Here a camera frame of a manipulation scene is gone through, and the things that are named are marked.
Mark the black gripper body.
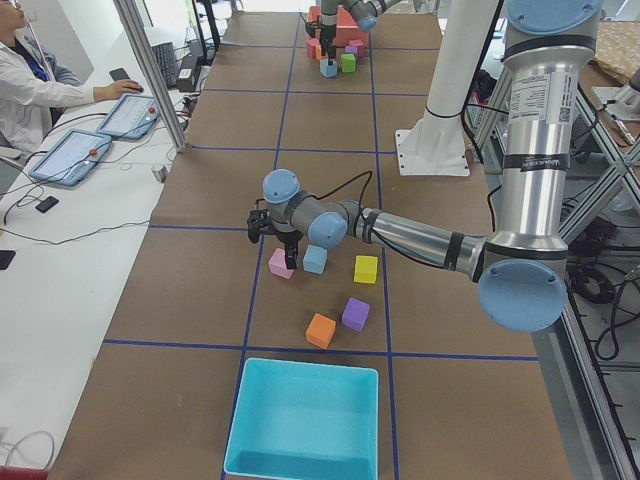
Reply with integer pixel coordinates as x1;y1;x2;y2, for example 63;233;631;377
274;230;302;245
319;23;336;45

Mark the light blue block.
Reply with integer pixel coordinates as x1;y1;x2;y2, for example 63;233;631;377
319;58;338;78
303;245;327;275

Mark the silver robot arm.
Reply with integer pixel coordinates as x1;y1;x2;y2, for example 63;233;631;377
247;1;602;332
318;0;399;62

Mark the orange foam block far side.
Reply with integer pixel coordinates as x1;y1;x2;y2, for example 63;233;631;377
315;45;327;60

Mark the magenta foam block far side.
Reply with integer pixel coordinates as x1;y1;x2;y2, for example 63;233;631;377
306;38;320;59

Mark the red plastic bin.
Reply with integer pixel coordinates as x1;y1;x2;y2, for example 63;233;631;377
305;5;369;48

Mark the pink foam block near left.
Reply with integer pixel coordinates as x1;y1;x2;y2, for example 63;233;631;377
268;248;294;279

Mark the green foam block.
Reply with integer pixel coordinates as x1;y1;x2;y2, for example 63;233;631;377
340;53;357;73

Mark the yellow foam block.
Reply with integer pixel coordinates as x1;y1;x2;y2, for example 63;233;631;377
353;255;379;285

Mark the orange foam block near bin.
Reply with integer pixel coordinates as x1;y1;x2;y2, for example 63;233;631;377
305;313;336;349

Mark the purple foam block near bin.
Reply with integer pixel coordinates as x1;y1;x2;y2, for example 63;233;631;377
341;297;370;332

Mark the small metal cylinder weight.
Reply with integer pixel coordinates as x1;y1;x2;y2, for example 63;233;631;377
151;165;168;183

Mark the black keyboard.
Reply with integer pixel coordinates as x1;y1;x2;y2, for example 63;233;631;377
151;42;178;89

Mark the light blue plastic bin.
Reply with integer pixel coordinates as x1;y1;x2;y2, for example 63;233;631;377
224;358;379;479

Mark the far teach pendant tablet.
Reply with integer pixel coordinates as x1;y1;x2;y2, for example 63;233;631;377
96;94;159;140

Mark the teach pendant tablet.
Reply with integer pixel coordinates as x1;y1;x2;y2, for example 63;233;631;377
28;129;112;187
96;94;159;140

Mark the black phone far desk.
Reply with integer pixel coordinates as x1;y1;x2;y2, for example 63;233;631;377
109;68;130;82

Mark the near teach pendant tablet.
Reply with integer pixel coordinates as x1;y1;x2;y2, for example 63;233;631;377
28;129;112;187

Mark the black smartphone near tablets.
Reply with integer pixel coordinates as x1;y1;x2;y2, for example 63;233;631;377
35;196;59;213

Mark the black phone desk edge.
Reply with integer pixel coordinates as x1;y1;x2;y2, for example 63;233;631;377
0;250;16;271

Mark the seated person in white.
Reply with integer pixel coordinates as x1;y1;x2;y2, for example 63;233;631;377
1;1;143;154

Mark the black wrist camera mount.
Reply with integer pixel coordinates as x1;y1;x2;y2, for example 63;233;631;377
247;199;275;244
299;12;320;38

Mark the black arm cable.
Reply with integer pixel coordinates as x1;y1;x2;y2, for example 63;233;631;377
319;170;504;236

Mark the white camera stand post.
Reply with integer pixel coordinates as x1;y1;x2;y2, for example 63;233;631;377
425;0;503;120

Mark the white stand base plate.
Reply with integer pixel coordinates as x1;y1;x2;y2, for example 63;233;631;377
394;112;470;177

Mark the aluminium frame post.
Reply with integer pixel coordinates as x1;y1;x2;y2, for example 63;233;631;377
113;0;187;153

